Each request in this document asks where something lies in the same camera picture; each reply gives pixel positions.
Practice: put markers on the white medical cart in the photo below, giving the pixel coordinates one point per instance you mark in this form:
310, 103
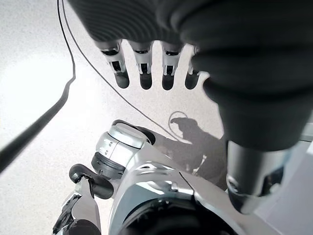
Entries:
300, 195

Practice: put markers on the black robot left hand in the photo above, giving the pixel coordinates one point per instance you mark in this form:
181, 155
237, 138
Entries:
171, 19

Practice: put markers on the silver robot left leg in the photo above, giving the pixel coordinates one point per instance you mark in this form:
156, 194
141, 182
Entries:
151, 186

